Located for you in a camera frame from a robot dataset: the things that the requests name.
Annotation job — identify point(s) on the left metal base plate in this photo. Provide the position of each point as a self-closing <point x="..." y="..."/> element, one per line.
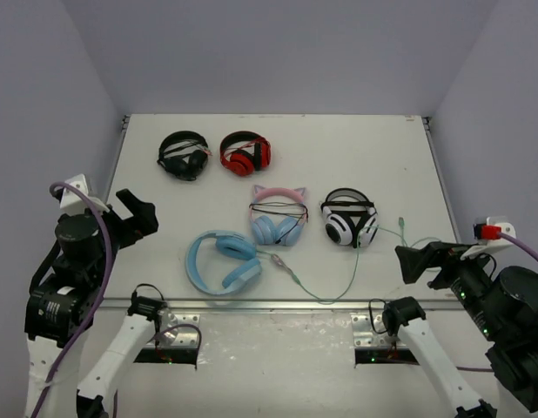
<point x="179" y="330"/>

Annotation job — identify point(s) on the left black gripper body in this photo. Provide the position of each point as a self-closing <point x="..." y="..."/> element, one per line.
<point x="122" y="225"/>

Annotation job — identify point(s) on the metal base plate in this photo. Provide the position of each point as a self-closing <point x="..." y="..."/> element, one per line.
<point x="370" y="332"/>
<point x="179" y="330"/>

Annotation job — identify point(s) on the white black headphones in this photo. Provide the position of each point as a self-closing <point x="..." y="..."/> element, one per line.
<point x="351" y="218"/>

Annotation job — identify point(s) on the aluminium table edge rail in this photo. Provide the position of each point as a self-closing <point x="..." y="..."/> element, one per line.
<point x="266" y="306"/>

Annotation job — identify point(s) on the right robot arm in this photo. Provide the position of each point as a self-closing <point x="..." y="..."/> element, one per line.
<point x="504" y="309"/>

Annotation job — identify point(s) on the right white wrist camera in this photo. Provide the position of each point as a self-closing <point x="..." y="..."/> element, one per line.
<point x="490" y="233"/>

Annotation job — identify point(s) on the red black headphones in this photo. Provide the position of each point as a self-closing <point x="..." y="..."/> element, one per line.
<point x="245" y="152"/>

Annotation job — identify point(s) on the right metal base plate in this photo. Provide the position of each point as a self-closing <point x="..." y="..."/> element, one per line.
<point x="370" y="332"/>

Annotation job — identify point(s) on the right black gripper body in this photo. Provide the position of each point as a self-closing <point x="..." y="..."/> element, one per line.
<point x="453" y="268"/>

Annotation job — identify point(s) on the light blue headphones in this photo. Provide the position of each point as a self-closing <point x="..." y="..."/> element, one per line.
<point x="222" y="263"/>

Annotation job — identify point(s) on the pink blue cat-ear headphones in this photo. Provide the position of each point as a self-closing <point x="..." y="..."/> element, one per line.
<point x="277" y="215"/>

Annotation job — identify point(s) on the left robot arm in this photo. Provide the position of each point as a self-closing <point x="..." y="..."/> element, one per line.
<point x="64" y="294"/>

